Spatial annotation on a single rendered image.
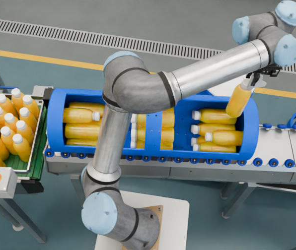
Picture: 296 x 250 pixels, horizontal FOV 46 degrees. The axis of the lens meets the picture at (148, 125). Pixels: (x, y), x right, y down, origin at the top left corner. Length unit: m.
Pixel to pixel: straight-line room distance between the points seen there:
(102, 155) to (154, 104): 0.32
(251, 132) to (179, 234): 0.51
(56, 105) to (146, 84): 0.69
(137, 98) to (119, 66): 0.13
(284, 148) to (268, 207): 0.96
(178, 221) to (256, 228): 1.37
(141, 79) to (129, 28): 2.67
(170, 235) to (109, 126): 0.50
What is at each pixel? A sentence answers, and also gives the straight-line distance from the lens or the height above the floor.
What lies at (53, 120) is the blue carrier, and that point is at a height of 1.21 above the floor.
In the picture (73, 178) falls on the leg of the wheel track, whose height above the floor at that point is 0.63.
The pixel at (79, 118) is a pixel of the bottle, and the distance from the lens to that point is 1.51.
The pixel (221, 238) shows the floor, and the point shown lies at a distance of 2.57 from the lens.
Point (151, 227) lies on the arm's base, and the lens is 1.18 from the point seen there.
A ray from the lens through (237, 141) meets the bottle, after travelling 1.57.
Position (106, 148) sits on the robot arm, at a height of 1.48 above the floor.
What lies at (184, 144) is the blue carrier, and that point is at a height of 0.96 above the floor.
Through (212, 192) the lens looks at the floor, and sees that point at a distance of 2.66.
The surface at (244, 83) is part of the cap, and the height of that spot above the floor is 1.43.
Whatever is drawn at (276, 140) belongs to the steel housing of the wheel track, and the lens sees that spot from 1.86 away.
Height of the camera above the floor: 2.44
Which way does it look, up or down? 59 degrees down
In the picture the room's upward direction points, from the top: 5 degrees clockwise
